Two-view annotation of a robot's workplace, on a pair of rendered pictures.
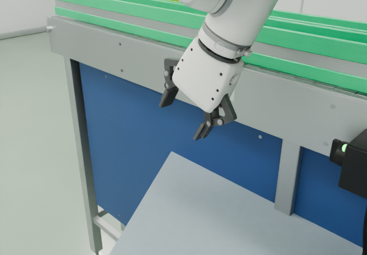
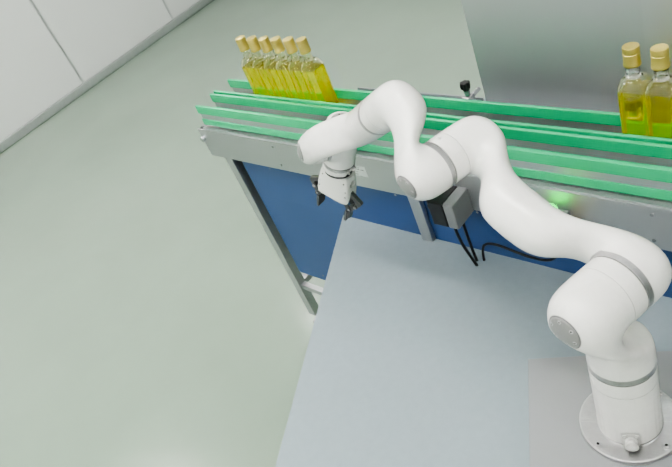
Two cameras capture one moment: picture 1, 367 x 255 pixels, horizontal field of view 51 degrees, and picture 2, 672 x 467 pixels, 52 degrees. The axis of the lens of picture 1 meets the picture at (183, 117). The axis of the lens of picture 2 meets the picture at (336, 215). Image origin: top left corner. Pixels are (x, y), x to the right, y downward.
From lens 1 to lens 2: 1.25 m
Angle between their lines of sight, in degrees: 13
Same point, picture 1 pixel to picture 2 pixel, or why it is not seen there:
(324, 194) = not seen: hidden behind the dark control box
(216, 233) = (384, 269)
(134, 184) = (325, 246)
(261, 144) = (398, 199)
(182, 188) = (356, 244)
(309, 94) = not seen: hidden behind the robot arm
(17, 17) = (96, 49)
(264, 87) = (381, 166)
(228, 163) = (384, 215)
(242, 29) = (343, 163)
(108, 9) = (253, 120)
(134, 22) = (278, 128)
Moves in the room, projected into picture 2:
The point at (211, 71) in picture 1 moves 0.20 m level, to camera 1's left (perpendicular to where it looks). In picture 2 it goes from (337, 184) to (267, 207)
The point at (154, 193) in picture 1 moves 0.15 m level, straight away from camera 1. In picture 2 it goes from (337, 255) to (330, 227)
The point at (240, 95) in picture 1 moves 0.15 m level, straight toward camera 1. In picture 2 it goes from (370, 173) to (368, 205)
